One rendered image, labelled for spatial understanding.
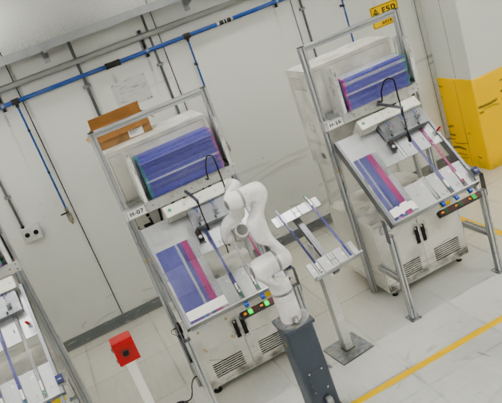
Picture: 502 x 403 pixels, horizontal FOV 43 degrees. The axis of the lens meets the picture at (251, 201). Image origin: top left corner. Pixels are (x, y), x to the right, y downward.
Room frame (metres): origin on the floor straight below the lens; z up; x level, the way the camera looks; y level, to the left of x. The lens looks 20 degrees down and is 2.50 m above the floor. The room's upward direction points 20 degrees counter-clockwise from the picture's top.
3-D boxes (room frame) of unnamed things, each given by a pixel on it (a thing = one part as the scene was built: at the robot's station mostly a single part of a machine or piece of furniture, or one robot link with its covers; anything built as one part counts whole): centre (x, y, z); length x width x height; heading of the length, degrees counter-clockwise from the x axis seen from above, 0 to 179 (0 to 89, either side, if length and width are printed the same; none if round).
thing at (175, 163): (3.90, 0.34, 1.52); 0.51 x 0.13 x 0.27; 105
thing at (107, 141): (4.16, 0.52, 1.82); 0.68 x 0.30 x 0.20; 105
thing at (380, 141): (4.20, -1.03, 0.65); 1.01 x 0.73 x 1.29; 15
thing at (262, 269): (3.02, 0.04, 1.00); 0.19 x 0.12 x 0.24; 108
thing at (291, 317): (3.03, 0.01, 0.79); 0.19 x 0.19 x 0.18
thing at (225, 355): (4.00, 0.43, 0.31); 0.70 x 0.65 x 0.62; 105
